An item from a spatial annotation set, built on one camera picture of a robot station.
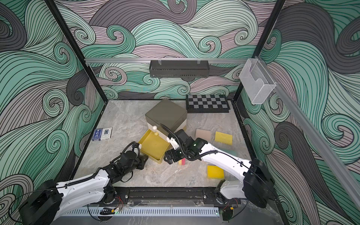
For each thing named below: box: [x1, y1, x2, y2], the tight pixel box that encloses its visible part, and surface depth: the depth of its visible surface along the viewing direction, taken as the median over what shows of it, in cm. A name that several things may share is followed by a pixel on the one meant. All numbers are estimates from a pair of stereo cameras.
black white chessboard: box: [186, 94, 231, 113], surface depth 116 cm
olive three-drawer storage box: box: [144, 98, 188, 140], surface depth 85 cm
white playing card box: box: [100, 127, 113, 140], surface depth 100 cm
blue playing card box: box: [91, 128, 103, 142], surface depth 99 cm
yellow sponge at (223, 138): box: [214, 131, 233, 146], surface depth 98 cm
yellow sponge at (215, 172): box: [207, 165, 225, 180], surface depth 82 cm
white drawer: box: [146, 121, 169, 139], surface depth 85 cm
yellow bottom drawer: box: [137, 128, 172, 165], surface depth 92 cm
